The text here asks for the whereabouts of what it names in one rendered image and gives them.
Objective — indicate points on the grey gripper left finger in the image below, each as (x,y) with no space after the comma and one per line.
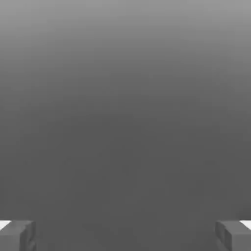
(17,235)

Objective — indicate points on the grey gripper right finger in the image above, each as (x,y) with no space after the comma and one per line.
(233,235)

